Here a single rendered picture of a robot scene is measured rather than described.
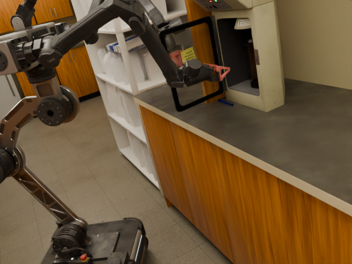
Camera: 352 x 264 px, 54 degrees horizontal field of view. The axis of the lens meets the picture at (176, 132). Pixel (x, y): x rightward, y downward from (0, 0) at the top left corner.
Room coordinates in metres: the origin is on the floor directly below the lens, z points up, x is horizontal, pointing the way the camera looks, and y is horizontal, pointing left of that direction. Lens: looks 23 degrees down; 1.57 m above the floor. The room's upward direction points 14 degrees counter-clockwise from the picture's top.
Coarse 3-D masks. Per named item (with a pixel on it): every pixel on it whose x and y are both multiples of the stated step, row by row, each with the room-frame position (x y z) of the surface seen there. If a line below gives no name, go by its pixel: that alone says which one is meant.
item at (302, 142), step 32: (160, 96) 2.13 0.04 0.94; (288, 96) 1.61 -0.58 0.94; (320, 96) 1.51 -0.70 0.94; (192, 128) 1.54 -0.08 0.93; (224, 128) 1.42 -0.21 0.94; (256, 128) 1.34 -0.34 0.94; (288, 128) 1.27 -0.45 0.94; (320, 128) 1.20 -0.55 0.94; (256, 160) 1.10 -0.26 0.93; (288, 160) 1.03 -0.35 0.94; (320, 160) 0.98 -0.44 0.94; (320, 192) 0.83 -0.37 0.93
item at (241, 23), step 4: (236, 20) 1.65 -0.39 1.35; (240, 20) 1.61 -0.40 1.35; (244, 20) 1.60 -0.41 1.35; (248, 20) 1.58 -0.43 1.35; (236, 24) 1.64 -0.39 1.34; (240, 24) 1.61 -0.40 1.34; (244, 24) 1.59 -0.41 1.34; (248, 24) 1.58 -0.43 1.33; (236, 28) 1.63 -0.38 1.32; (240, 28) 1.60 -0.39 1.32; (244, 28) 1.59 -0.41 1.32
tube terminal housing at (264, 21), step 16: (256, 0) 1.49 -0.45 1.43; (272, 0) 1.52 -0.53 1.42; (224, 16) 1.68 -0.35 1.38; (240, 16) 1.57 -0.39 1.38; (256, 16) 1.49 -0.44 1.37; (272, 16) 1.52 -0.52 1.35; (256, 32) 1.48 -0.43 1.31; (272, 32) 1.52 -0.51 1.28; (256, 48) 1.49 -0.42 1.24; (272, 48) 1.51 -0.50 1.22; (272, 64) 1.51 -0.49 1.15; (272, 80) 1.50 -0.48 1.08; (240, 96) 1.65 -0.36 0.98; (256, 96) 1.54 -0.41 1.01; (272, 96) 1.50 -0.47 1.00
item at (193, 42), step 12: (204, 24) 1.74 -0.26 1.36; (168, 36) 1.64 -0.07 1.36; (180, 36) 1.67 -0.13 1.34; (192, 36) 1.70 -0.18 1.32; (204, 36) 1.73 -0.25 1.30; (168, 48) 1.63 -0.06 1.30; (180, 48) 1.66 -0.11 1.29; (192, 48) 1.69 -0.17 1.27; (204, 48) 1.73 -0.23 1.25; (180, 60) 1.65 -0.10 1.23; (204, 60) 1.72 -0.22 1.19; (204, 84) 1.71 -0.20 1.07; (216, 84) 1.74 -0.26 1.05; (180, 96) 1.63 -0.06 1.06; (192, 96) 1.67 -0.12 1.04
